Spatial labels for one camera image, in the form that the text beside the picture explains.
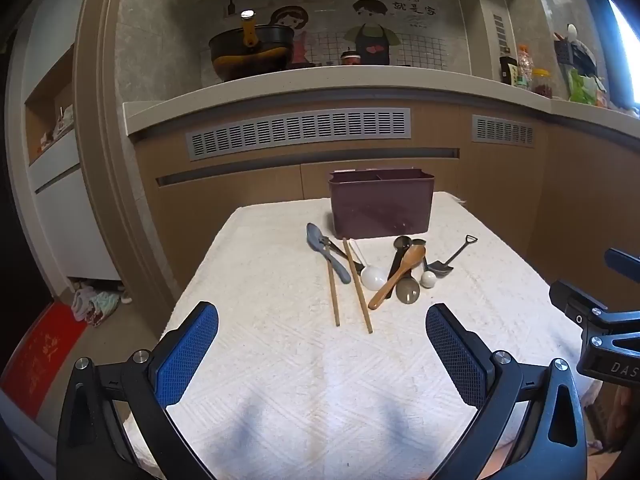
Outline short grey vent grille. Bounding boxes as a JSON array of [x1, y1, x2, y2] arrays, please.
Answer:
[[471, 114, 535, 149]]

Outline yellow-lidded jar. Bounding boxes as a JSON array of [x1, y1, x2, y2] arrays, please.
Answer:
[[531, 68, 554, 99]]

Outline cartoon wall sticker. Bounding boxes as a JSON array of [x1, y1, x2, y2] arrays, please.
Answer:
[[220, 0, 446, 69]]

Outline green plastic bag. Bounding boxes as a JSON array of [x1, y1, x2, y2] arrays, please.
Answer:
[[569, 68, 609, 107]]

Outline shelf clutter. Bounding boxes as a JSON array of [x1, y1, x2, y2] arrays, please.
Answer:
[[39, 104, 76, 152]]

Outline orange-capped clear bottle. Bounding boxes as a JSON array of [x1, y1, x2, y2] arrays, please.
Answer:
[[517, 43, 534, 91]]

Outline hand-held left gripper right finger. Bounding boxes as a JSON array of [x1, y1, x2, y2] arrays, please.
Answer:
[[425, 302, 588, 480]]

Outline white cabinet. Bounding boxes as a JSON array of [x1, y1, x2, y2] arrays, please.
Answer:
[[4, 42, 123, 283]]

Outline long grey vent grille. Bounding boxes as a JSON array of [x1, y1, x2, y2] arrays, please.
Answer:
[[186, 108, 412, 162]]

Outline dark metal utensil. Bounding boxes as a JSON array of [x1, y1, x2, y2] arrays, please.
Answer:
[[320, 236, 358, 268]]

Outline black shovel-shaped spoon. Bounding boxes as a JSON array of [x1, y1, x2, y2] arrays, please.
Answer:
[[426, 234, 479, 279]]

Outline large white spoon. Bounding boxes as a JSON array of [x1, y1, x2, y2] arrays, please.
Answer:
[[349, 240, 389, 291]]

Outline blue-grey plastic spoon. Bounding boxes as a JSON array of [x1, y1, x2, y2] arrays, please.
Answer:
[[306, 222, 352, 283]]

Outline white textured towel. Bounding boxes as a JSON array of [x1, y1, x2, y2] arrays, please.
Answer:
[[122, 191, 601, 473]]

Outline dark packet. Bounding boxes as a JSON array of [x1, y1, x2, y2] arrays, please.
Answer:
[[499, 56, 519, 87]]

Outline wooden chopstick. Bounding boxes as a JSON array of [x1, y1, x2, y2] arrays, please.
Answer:
[[342, 238, 374, 335], [326, 255, 341, 327]]

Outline dark brown spoon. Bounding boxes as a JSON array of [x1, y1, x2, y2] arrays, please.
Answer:
[[386, 235, 412, 286]]

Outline black pot with orange handle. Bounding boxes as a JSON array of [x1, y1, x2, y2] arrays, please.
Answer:
[[208, 10, 296, 81]]

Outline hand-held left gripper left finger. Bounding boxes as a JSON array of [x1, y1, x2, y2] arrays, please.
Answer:
[[56, 301, 221, 480]]

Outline grey translucent spoon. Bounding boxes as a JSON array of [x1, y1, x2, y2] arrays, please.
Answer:
[[396, 238, 427, 306]]

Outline maroon plastic utensil holder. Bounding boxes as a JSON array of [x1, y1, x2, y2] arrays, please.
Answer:
[[328, 169, 435, 241]]

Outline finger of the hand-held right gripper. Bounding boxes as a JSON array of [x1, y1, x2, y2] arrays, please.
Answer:
[[549, 280, 640, 333], [604, 248, 640, 284]]

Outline light wooden spoon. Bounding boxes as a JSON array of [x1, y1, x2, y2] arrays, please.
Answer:
[[368, 244, 427, 311]]

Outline red floor mat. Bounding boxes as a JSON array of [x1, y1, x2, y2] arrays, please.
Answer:
[[0, 302, 87, 422]]

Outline pile of cloths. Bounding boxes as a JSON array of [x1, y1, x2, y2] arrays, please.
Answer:
[[71, 281, 132, 327]]

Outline kitchen counter with wooden front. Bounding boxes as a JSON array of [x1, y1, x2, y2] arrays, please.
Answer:
[[122, 66, 640, 311]]

